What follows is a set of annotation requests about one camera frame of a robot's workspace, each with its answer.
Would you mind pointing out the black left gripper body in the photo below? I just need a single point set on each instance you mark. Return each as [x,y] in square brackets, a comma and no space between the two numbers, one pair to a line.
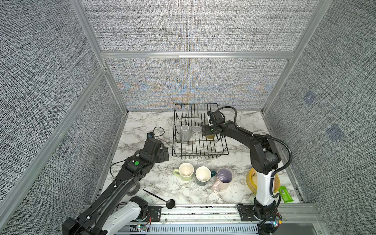
[160,156]

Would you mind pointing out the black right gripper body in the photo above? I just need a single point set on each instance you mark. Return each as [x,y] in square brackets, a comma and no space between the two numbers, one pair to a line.
[209,129]

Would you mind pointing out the clear glass cup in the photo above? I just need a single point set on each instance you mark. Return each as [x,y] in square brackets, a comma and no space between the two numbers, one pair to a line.
[196,132]

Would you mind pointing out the white ceramic mug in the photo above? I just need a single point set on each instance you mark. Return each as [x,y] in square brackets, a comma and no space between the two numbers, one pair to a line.
[185,133]

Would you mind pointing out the light green mug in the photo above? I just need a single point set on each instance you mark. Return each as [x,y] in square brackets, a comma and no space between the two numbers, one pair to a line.
[185,171]

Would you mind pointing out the amber glass cup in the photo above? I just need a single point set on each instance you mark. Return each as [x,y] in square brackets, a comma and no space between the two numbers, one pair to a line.
[210,136]

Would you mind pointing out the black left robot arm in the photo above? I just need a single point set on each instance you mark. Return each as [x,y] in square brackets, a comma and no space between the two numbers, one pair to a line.
[132,171]

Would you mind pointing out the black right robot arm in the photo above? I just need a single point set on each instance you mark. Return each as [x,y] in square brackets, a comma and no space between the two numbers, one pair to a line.
[264,156]

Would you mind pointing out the dark green mug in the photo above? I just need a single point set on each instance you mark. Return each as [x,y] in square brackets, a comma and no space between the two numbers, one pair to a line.
[203,174]

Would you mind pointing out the pink purple mug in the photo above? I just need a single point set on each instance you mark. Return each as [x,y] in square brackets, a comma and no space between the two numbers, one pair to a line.
[223,179]

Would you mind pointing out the black ladle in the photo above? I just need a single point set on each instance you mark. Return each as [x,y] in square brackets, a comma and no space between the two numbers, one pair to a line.
[170,204]

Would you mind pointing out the yellow bowl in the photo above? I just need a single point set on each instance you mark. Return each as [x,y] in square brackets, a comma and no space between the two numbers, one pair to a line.
[251,180]

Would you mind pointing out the green snack packet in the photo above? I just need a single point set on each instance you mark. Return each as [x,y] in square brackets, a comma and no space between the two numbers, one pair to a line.
[286,197]

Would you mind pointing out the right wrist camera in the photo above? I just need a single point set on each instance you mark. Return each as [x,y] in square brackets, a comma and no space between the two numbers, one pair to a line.
[215,118]

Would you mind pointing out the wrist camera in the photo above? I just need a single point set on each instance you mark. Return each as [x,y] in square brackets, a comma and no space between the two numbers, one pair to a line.
[150,135]
[215,118]

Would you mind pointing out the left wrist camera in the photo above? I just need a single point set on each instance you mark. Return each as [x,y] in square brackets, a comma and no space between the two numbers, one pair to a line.
[150,135]

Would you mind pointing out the black wire dish rack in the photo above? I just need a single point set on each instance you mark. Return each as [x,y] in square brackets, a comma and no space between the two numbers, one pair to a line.
[189,140]

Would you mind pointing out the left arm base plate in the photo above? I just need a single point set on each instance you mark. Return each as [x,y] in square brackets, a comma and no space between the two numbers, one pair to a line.
[153,213]

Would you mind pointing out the aluminium front rail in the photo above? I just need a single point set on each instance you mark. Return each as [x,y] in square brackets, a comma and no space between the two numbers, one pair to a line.
[211,219]

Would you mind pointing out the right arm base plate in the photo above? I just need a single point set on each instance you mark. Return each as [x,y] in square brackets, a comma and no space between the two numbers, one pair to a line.
[246,213]

